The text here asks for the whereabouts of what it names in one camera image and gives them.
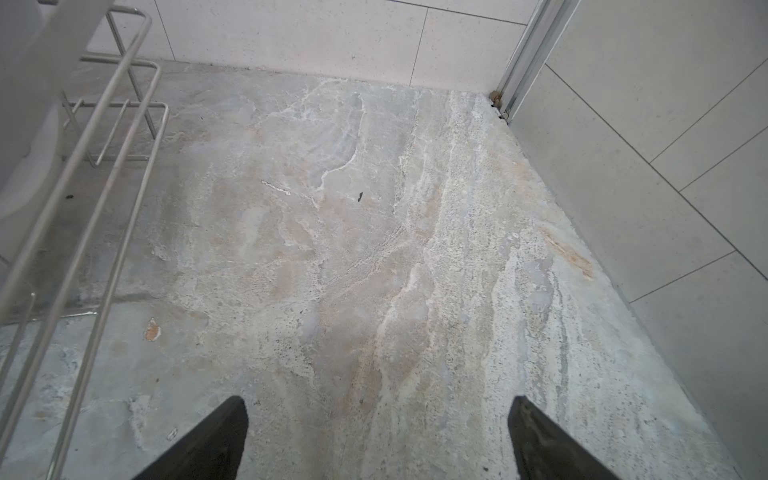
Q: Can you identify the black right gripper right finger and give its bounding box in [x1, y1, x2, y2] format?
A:
[507, 396, 619, 480]

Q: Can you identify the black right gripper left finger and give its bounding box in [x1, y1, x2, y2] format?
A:
[134, 396, 249, 480]

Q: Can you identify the brown striped rim plate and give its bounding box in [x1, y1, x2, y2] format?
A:
[1, 1, 61, 270]

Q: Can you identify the aluminium corner post right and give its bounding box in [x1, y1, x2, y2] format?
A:
[490, 0, 580, 124]

